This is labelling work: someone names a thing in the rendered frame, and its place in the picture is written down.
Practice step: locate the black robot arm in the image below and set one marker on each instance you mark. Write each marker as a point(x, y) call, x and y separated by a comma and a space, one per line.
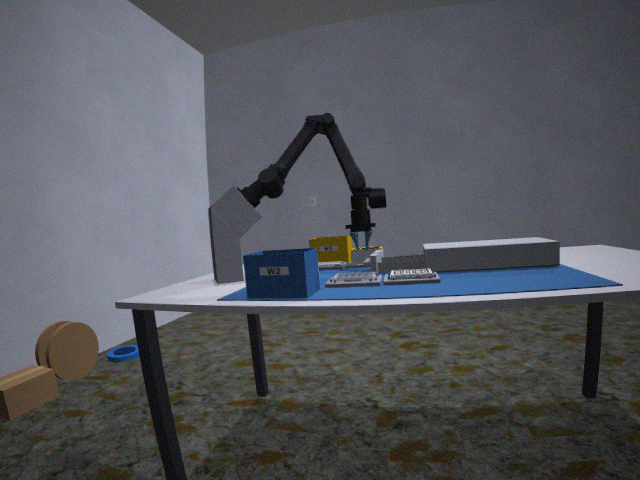
point(268, 178)

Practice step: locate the blue flat mat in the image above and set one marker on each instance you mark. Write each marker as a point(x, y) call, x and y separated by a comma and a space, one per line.
point(461, 283)

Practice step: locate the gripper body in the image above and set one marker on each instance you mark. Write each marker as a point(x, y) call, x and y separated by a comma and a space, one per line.
point(360, 221)

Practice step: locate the white multiwell plate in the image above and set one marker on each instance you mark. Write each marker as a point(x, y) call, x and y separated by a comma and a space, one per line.
point(411, 274)

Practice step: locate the blue open-top tray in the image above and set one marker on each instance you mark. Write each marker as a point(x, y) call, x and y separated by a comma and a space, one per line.
point(290, 273)

